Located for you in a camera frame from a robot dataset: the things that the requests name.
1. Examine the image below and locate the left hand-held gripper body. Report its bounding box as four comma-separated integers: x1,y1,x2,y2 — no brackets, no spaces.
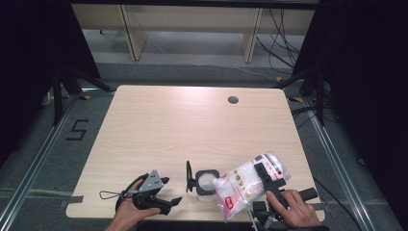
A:
131,168,173,216

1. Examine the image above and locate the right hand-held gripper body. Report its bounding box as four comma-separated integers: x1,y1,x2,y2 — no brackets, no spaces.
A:
249,187,319,231

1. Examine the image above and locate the black hinged jar lid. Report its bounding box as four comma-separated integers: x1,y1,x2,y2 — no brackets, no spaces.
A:
186,160,197,193

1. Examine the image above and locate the clear bag of white granules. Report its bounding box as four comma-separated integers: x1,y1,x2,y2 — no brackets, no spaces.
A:
213,151,292,223

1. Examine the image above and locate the square glass jar black rim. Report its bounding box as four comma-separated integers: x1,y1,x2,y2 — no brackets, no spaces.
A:
194,168,221,203

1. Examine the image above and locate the person's left hand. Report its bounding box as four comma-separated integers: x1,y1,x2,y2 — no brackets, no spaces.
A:
110,179,162,224

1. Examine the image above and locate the person's right hand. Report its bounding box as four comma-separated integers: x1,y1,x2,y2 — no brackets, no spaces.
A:
265,189,322,229

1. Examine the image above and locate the grey tape strip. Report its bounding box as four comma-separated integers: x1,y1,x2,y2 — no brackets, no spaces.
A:
60,194,85,208

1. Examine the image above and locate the black metal stand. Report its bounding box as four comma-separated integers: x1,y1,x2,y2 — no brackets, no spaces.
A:
273,67,330,127
51,64,115,127

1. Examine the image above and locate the black curtain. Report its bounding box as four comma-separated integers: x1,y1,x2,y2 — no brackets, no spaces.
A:
0,0,101,167
293,0,408,231

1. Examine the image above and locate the black strap on gripper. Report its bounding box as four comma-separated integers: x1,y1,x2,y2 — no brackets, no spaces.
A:
115,172,150,211

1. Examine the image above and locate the thin wire strap loop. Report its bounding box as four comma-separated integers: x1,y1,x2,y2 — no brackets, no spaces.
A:
98,190,125,201

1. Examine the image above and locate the aluminium floor rail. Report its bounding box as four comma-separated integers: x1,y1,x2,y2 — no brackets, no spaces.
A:
302,97,378,231
0,94,80,231

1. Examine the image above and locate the black floor cable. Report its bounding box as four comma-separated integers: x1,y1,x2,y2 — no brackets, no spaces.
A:
313,177,365,231

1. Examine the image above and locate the bundle of black cables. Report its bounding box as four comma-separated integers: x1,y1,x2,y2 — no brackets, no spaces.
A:
255,9,306,75

